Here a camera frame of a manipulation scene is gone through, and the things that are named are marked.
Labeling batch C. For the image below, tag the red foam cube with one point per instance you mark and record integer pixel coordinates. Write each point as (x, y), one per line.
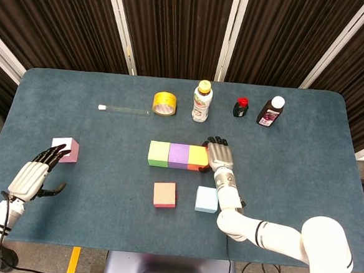
(164, 194)

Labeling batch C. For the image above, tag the yellow floor tape strip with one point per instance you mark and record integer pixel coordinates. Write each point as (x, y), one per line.
(73, 261)

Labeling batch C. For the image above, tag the black ink bottle red cap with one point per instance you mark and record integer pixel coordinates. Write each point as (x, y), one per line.
(240, 110)

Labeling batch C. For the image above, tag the purple foam cube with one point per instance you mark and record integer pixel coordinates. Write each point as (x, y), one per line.
(178, 155)

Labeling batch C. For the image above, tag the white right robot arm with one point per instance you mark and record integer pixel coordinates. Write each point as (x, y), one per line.
(324, 243)

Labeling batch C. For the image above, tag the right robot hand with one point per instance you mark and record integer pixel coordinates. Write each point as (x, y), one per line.
(220, 155)

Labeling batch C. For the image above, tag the blue-grey table cloth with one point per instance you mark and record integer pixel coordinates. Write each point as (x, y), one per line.
(101, 218)

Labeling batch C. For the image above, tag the drink bottle yellow cap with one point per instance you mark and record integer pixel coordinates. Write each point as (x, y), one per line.
(201, 106)

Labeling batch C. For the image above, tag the glass test tube white cap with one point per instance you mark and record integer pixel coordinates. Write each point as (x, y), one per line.
(101, 107)

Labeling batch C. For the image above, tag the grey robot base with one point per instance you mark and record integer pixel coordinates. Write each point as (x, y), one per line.
(123, 266)

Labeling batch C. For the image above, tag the dark bottle white cap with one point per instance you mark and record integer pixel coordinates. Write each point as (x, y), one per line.
(268, 116)

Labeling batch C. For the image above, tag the pink foam cube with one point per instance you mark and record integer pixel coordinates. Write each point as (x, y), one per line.
(71, 153)

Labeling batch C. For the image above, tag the orange foam cube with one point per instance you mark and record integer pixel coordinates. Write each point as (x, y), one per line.
(198, 154)

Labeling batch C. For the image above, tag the green foam cube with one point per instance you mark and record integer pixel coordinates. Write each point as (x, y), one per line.
(159, 153)

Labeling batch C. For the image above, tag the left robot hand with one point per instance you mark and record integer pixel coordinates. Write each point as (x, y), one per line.
(27, 179)

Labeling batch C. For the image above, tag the light blue foam cube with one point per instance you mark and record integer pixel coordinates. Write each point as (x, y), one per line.
(205, 199)

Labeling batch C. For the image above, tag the yellow tape roll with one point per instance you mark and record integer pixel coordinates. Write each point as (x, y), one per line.
(166, 98)

